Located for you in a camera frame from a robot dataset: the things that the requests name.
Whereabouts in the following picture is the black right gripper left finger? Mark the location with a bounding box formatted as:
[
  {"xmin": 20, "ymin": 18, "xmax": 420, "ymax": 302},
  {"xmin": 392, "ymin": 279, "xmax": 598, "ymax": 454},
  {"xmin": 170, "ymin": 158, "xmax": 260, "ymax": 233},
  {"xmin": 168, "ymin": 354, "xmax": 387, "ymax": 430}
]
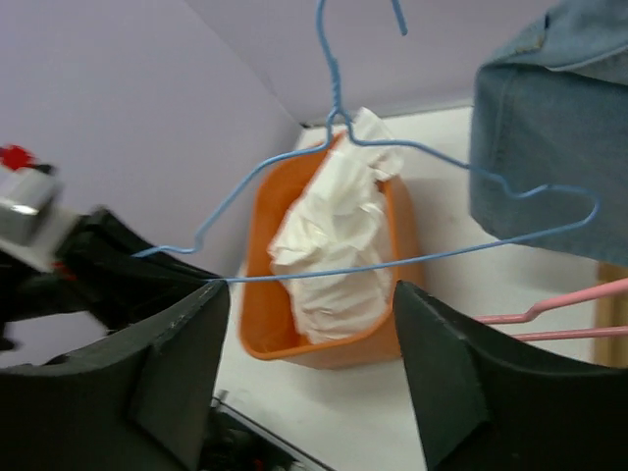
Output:
[{"xmin": 1, "ymin": 282, "xmax": 230, "ymax": 470}]

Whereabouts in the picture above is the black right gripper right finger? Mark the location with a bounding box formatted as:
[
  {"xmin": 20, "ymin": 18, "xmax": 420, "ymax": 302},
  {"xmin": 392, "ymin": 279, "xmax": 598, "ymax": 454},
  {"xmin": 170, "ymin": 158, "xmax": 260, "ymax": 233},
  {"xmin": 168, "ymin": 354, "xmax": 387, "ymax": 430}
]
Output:
[{"xmin": 393, "ymin": 282, "xmax": 627, "ymax": 470}]

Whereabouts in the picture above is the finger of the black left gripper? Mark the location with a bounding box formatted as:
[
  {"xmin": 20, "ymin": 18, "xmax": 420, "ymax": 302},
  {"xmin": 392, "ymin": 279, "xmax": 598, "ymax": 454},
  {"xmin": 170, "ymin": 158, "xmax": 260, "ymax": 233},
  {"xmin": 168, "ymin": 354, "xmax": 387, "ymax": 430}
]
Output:
[{"xmin": 56, "ymin": 208, "xmax": 217, "ymax": 331}]

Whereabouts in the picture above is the blue wire hanger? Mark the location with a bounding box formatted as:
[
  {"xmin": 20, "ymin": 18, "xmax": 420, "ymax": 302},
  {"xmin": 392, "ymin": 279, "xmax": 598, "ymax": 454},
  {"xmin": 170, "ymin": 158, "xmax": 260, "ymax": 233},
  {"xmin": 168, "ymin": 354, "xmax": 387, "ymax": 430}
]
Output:
[{"xmin": 131, "ymin": 0, "xmax": 601, "ymax": 285}]

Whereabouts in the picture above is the pink wire hanger front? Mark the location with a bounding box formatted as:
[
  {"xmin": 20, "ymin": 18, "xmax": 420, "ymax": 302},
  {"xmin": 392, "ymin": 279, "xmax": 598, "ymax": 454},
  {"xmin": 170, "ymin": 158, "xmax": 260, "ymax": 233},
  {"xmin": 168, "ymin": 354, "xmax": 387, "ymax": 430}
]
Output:
[{"xmin": 475, "ymin": 278, "xmax": 627, "ymax": 342}]

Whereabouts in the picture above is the white pleated skirt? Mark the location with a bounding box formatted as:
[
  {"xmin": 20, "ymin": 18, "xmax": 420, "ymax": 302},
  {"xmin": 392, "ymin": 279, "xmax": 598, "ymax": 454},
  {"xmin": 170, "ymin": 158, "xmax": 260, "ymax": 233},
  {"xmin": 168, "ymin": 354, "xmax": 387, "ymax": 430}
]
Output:
[{"xmin": 268, "ymin": 108, "xmax": 403, "ymax": 343}]

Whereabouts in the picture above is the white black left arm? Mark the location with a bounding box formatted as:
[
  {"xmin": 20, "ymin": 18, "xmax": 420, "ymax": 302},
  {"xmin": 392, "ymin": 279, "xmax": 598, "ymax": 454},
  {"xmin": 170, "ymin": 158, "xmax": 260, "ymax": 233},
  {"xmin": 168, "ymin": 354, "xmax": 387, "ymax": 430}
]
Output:
[{"xmin": 1, "ymin": 207, "xmax": 231, "ymax": 334}]

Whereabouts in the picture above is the orange plastic basket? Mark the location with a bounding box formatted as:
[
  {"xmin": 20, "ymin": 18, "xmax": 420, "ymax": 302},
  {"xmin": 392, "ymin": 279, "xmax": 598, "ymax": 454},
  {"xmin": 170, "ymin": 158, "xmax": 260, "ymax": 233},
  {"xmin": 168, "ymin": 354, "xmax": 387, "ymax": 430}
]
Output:
[{"xmin": 239, "ymin": 134, "xmax": 424, "ymax": 369}]

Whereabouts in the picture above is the wooden clothes rack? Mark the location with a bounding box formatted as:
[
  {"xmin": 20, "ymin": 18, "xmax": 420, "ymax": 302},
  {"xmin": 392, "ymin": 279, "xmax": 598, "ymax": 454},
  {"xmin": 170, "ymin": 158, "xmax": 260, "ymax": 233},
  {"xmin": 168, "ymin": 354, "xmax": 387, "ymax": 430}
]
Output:
[{"xmin": 593, "ymin": 263, "xmax": 627, "ymax": 367}]

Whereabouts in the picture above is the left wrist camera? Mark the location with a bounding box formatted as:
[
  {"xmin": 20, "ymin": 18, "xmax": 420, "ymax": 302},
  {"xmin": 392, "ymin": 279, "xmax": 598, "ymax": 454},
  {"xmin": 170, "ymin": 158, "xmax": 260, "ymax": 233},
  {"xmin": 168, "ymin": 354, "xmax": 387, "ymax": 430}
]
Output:
[{"xmin": 1, "ymin": 145, "xmax": 62, "ymax": 271}]

